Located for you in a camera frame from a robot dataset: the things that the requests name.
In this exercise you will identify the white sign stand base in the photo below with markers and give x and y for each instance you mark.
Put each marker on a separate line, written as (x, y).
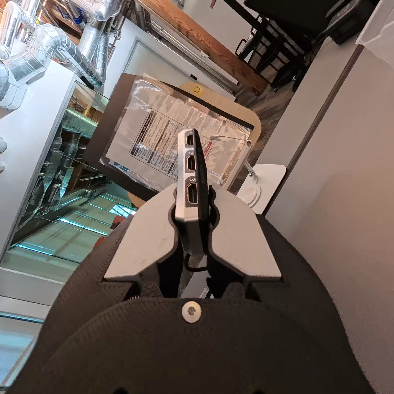
(271, 178)

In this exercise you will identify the silver ventilation ducts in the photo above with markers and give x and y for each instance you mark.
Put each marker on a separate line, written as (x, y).
(46, 46)

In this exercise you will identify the dark brown panel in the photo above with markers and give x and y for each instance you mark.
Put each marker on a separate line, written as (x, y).
(100, 138)

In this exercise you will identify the glass partition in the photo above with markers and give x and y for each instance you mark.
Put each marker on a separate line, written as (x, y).
(61, 184)

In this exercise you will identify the wooden beam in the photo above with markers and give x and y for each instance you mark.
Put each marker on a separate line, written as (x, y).
(197, 34)

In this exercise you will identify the black box device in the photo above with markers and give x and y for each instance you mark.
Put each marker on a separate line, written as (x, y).
(351, 18)

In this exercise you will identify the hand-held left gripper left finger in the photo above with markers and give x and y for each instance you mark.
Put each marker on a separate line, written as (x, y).
(144, 240)

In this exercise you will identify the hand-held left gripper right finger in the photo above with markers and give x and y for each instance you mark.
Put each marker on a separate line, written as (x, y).
(240, 243)

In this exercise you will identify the clear plastic bin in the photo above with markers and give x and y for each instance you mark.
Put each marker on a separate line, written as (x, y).
(378, 27)

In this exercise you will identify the yellow smiley sticker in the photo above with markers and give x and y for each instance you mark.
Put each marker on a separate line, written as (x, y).
(197, 90)

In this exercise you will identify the black metal rack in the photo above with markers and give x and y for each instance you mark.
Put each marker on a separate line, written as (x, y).
(271, 52)

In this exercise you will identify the silver and black HDMI switch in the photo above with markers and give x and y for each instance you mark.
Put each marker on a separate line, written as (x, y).
(192, 215)

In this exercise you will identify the light wooden rounded board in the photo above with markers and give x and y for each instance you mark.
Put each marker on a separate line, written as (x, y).
(243, 114)

